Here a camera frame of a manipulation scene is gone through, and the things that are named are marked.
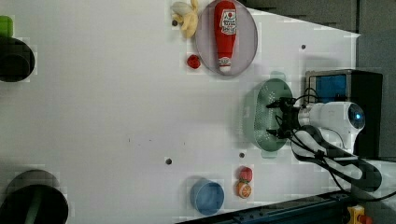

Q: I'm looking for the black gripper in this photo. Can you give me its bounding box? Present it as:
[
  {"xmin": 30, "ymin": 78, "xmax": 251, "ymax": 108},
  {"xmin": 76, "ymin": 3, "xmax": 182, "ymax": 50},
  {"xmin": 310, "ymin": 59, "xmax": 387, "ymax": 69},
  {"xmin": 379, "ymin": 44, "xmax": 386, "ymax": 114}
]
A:
[{"xmin": 266, "ymin": 97, "xmax": 301, "ymax": 138}]

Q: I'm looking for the green plastic strainer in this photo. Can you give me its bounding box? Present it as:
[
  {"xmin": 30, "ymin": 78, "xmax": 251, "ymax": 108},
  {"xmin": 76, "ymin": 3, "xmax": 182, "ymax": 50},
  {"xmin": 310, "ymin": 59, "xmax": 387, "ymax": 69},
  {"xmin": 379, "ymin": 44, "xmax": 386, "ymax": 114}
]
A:
[{"xmin": 243, "ymin": 74, "xmax": 292, "ymax": 159}]

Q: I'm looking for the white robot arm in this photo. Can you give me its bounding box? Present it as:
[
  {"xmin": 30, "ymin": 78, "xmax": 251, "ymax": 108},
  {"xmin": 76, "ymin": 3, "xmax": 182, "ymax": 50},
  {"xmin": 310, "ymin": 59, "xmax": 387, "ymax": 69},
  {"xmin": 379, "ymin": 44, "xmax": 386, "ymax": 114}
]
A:
[{"xmin": 267, "ymin": 97, "xmax": 382, "ymax": 192}]

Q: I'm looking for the orange slice toy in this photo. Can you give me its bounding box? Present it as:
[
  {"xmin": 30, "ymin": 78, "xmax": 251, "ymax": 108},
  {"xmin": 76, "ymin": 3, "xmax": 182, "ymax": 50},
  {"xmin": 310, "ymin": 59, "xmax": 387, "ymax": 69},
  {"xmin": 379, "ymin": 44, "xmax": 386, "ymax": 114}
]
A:
[{"xmin": 236, "ymin": 181, "xmax": 252, "ymax": 199}]

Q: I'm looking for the grey round plate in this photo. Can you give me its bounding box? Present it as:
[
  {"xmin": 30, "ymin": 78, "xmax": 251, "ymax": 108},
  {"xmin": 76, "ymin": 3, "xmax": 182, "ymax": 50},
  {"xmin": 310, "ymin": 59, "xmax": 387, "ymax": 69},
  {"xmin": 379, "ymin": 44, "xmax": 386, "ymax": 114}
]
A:
[{"xmin": 195, "ymin": 0, "xmax": 258, "ymax": 76}]

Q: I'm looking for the blue toy oven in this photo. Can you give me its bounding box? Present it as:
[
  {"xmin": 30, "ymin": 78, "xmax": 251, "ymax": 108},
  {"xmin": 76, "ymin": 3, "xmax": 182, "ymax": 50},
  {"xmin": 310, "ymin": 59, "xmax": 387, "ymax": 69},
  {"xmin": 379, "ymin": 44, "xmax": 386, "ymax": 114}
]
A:
[{"xmin": 299, "ymin": 69, "xmax": 383, "ymax": 158}]

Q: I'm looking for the red toy strawberry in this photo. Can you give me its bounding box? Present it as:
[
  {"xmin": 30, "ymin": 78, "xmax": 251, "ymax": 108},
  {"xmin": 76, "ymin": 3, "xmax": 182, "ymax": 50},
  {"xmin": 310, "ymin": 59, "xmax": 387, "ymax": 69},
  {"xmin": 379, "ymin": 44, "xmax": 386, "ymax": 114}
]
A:
[{"xmin": 187, "ymin": 55, "xmax": 201, "ymax": 69}]

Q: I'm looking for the blue cup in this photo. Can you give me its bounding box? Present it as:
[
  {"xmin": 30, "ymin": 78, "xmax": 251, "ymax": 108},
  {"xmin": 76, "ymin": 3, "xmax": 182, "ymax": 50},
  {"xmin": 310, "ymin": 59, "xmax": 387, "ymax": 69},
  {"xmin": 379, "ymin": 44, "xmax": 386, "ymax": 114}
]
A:
[{"xmin": 190, "ymin": 178, "xmax": 225, "ymax": 216}]

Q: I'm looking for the red ketchup bottle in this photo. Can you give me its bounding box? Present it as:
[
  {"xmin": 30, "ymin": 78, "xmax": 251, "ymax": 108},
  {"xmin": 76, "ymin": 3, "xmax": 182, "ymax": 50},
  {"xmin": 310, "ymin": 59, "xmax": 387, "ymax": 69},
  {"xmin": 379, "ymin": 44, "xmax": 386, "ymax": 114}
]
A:
[{"xmin": 214, "ymin": 0, "xmax": 237, "ymax": 73}]

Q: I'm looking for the yellow emergency stop box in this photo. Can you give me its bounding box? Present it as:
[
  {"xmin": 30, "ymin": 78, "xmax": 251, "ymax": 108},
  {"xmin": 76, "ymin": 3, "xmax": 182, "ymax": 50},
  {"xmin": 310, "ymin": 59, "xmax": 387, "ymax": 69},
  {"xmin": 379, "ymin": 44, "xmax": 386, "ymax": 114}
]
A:
[{"xmin": 347, "ymin": 205, "xmax": 373, "ymax": 224}]

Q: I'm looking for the peeled toy banana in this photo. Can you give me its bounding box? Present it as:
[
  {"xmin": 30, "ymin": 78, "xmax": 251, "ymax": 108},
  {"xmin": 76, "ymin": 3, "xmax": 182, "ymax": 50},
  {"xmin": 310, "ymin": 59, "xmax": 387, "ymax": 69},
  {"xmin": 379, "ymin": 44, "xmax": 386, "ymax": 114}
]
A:
[{"xmin": 171, "ymin": 0, "xmax": 198, "ymax": 38}]

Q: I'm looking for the black round pan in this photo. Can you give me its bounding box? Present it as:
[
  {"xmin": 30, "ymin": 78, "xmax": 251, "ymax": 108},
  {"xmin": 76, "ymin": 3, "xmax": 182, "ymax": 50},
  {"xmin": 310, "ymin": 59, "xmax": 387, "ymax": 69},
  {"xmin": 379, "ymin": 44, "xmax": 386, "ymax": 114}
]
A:
[{"xmin": 1, "ymin": 169, "xmax": 69, "ymax": 224}]

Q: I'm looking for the green block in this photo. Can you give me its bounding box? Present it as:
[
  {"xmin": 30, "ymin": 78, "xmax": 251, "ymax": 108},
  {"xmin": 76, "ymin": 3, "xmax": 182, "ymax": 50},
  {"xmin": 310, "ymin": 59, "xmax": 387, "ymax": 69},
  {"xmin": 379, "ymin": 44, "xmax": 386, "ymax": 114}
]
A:
[{"xmin": 0, "ymin": 16, "xmax": 14, "ymax": 37}]

